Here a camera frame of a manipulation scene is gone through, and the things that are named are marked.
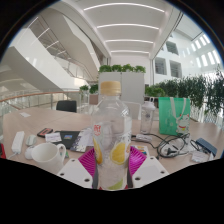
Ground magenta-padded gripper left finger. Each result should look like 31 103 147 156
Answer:
57 147 99 190

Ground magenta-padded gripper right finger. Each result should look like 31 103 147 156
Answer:
127 145 170 190

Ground clear lemon drink bottle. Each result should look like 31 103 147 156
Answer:
91 80 133 191

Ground colourful printed card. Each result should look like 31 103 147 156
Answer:
135 145 151 155

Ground white mug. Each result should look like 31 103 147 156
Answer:
30 142 67 175

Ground printed booklet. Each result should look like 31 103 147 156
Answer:
69 128 94 154

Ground small white plastic packet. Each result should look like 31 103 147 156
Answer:
190 149 209 164
135 133 153 141

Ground red and black phone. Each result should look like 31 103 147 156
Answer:
36 127 54 138

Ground clear shaker bottle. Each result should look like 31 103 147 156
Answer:
139 97 157 135

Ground green tote bag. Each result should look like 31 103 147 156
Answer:
157 96 192 137

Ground dark blue notebook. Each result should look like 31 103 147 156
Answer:
195 137 218 158

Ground white chair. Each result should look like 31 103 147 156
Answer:
123 100 143 121

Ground white power strip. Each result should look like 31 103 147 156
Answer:
11 130 26 155

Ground black office chair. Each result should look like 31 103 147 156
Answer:
55 100 78 113

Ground small potted green plants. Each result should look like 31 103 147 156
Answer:
79 83 99 96

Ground white cabinet with plants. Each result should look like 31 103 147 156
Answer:
97 63 147 104

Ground row of green plants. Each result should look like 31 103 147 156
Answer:
144 64 224 124

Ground ceiling light strips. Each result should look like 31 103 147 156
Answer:
83 2 166 54

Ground black cable bundle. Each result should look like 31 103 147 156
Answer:
131 132 201 159

